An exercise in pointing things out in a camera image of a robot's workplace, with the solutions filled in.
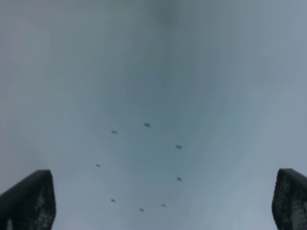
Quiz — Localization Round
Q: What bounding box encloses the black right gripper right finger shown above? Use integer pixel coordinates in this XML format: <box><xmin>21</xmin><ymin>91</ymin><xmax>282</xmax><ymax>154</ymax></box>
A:
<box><xmin>272</xmin><ymin>169</ymin><xmax>307</xmax><ymax>230</ymax></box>

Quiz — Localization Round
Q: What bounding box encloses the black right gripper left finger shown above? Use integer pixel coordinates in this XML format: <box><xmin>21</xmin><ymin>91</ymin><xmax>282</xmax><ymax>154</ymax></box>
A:
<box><xmin>0</xmin><ymin>170</ymin><xmax>56</xmax><ymax>230</ymax></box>

